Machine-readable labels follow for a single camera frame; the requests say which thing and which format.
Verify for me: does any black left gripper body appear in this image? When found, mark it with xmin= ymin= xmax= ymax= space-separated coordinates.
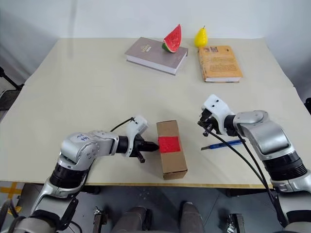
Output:
xmin=130 ymin=135 xmax=146 ymax=164

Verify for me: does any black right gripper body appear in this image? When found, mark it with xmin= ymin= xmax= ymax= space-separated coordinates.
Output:
xmin=198 ymin=109 xmax=218 ymax=133

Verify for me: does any brown cardboard box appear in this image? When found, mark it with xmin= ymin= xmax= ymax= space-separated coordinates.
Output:
xmin=156 ymin=119 xmax=188 ymax=180

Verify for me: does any red tape patch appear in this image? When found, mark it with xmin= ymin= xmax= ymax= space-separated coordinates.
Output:
xmin=157 ymin=136 xmax=181 ymax=153

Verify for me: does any orange paperback book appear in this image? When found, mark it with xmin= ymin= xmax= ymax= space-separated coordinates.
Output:
xmin=197 ymin=45 xmax=244 ymax=83

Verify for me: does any dark rounded shape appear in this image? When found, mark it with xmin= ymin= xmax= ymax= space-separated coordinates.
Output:
xmin=181 ymin=201 xmax=206 ymax=233
xmin=114 ymin=206 xmax=149 ymax=233

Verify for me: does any grey hardcover book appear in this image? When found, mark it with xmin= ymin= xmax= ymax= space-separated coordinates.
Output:
xmin=125 ymin=36 xmax=189 ymax=76

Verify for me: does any yellow pear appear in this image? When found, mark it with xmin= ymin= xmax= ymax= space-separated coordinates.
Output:
xmin=193 ymin=25 xmax=209 ymax=48

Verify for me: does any red watermelon slice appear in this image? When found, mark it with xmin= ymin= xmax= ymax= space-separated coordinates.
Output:
xmin=162 ymin=23 xmax=182 ymax=53

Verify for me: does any black stand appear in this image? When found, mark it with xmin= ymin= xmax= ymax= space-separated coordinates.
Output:
xmin=0 ymin=67 xmax=25 ymax=110

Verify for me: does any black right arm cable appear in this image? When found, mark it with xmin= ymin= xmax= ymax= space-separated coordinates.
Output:
xmin=208 ymin=128 xmax=290 ymax=229

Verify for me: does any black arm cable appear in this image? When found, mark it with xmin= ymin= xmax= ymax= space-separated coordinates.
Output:
xmin=110 ymin=117 xmax=136 ymax=133
xmin=208 ymin=128 xmax=290 ymax=229

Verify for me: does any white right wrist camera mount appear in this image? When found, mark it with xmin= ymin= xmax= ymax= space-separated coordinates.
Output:
xmin=201 ymin=94 xmax=236 ymax=134

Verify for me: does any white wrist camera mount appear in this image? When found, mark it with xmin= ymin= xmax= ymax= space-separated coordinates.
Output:
xmin=201 ymin=94 xmax=236 ymax=134
xmin=125 ymin=116 xmax=149 ymax=156

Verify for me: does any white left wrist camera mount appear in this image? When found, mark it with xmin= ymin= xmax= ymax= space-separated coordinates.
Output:
xmin=125 ymin=116 xmax=149 ymax=156

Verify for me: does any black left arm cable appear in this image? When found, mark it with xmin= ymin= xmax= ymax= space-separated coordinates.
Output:
xmin=110 ymin=117 xmax=136 ymax=133

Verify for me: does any metal bracket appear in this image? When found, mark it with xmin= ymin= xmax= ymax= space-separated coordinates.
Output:
xmin=93 ymin=207 xmax=109 ymax=233
xmin=227 ymin=213 xmax=245 ymax=233

